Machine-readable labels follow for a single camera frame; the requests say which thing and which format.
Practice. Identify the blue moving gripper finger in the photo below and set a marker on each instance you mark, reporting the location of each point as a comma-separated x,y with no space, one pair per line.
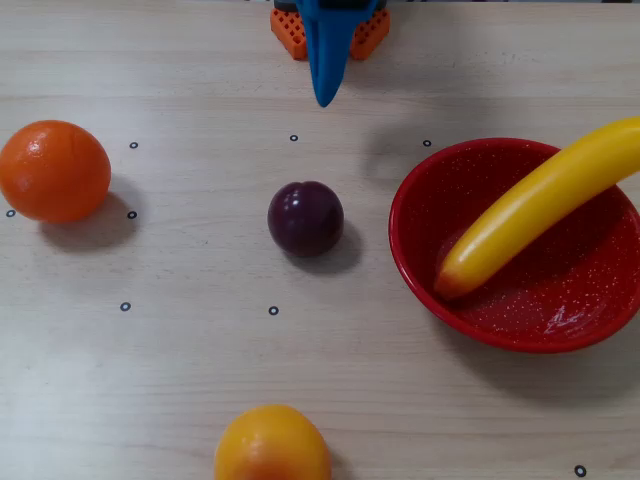
327,50

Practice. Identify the red speckled enamel bowl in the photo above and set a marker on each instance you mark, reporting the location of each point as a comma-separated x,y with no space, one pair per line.
550,310

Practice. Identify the orange robot base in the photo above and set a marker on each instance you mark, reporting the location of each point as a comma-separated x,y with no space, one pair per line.
287,35

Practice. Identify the yellow toy banana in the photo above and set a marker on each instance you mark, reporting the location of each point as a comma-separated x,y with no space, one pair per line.
525,210

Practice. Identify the dark purple plum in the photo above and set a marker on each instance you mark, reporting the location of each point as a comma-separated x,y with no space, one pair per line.
305,220

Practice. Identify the orange fruit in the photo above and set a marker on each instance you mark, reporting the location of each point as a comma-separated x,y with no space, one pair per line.
55,172

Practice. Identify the yellow-orange round fruit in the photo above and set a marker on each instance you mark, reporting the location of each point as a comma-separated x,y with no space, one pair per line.
272,445

